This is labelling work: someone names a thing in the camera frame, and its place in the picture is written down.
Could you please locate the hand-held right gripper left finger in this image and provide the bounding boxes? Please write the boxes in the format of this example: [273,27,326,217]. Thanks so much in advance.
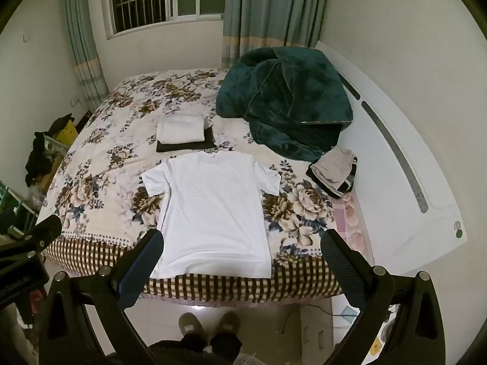
[38,230,165,365]

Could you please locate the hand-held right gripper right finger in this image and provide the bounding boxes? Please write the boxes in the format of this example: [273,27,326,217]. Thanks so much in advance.
[321,229,446,365]

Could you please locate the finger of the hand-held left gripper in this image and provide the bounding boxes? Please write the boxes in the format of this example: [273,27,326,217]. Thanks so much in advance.
[22,214,64,246]

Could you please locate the white t-shirt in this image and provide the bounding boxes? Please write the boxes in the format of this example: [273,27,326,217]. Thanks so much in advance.
[140,151,282,279]

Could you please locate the black clothes heap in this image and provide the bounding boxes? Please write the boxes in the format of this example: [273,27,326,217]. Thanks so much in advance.
[25,114,74,188]

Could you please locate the green storage rack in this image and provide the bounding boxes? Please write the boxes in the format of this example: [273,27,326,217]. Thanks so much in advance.
[0,182,39,236]

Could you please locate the pink floral mattress pad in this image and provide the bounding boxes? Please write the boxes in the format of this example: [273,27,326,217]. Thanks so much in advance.
[330,192,371,255]

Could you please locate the cardboard box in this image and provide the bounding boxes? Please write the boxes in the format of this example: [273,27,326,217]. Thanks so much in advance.
[33,154,63,193]

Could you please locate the grey slipper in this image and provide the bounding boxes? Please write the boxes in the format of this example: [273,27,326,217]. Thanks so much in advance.
[179,312,208,342]
[214,311,241,338]

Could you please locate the black striped garment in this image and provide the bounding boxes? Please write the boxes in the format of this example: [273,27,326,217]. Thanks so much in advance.
[306,156,359,198]

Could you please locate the white bed headboard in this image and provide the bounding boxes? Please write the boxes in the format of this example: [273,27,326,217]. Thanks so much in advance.
[314,40,468,274]

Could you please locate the bed with floral sheet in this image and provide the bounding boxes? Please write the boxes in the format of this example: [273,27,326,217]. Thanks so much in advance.
[36,68,366,307]

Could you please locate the yellow box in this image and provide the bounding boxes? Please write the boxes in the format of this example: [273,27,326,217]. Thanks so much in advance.
[53,122,79,147]

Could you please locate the person's dark trousers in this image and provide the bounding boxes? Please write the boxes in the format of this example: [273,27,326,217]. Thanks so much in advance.
[148,332,244,365]

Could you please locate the beige folded garment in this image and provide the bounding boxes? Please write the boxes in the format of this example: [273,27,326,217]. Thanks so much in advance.
[309,146,356,194]

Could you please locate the folded black cloth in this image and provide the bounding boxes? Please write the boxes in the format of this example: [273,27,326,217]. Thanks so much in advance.
[156,127,216,153]

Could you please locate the folded white cloth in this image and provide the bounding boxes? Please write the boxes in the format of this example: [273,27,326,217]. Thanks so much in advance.
[157,114,206,145]

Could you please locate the dark green plush blanket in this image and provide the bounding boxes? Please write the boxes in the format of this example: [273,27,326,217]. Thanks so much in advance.
[215,46,354,162]

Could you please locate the teal striped curtain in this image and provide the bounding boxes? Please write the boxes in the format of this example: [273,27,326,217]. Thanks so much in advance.
[221,0,331,69]
[61,0,111,105]

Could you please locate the black floor cable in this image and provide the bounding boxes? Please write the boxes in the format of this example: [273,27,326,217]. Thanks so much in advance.
[303,303,360,318]

